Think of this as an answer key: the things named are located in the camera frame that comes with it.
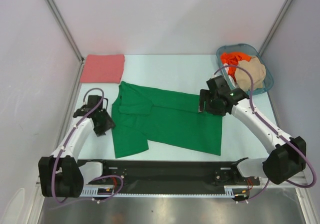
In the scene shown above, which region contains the left corner aluminium post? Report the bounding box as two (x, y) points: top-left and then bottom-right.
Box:
(37, 0), (85, 63)

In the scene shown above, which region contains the folded pink t shirt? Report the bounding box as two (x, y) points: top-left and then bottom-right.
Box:
(80, 54), (125, 84)

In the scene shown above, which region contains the green t shirt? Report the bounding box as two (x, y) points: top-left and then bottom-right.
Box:
(111, 81), (223, 158)

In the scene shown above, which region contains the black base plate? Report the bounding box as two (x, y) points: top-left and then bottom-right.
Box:
(77, 159), (266, 195)

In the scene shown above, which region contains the orange t shirt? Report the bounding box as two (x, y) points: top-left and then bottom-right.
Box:
(220, 51), (252, 77)

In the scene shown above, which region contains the right corner aluminium post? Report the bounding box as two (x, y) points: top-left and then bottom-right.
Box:
(258, 0), (294, 56)

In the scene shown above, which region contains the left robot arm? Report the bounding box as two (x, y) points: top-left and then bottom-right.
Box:
(38, 95), (116, 198)

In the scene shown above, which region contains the white garment in basket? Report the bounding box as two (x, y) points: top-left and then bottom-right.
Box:
(223, 63), (238, 88)

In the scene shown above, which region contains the aluminium frame rail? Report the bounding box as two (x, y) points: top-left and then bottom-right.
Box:
(36, 166), (309, 188)

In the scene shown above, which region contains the white slotted cable duct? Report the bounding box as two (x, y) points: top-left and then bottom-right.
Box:
(80, 187), (249, 200)

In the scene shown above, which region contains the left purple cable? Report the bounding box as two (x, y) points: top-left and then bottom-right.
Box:
(48, 87), (125, 210)

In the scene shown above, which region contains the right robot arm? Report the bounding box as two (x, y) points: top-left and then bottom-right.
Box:
(198, 75), (306, 185)

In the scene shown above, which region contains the corner aluminium post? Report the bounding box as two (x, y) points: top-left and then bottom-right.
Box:
(258, 0), (294, 56)
(37, 0), (85, 63)

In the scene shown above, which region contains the blue plastic basket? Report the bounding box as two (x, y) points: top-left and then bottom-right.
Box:
(216, 43), (274, 95)

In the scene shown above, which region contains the beige t shirt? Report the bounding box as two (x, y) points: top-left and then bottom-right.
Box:
(234, 57), (266, 91)

